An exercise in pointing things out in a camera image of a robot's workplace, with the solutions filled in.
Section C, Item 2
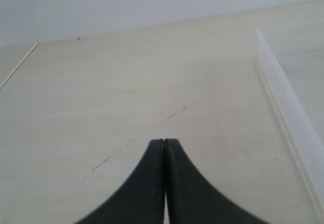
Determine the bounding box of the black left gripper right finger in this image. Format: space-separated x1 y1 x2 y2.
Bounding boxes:
164 139 264 223

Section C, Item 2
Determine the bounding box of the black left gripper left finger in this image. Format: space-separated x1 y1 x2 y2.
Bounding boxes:
78 139 165 223

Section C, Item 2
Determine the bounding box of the clear plastic storage box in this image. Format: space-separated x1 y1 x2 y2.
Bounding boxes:
255 18 324 209

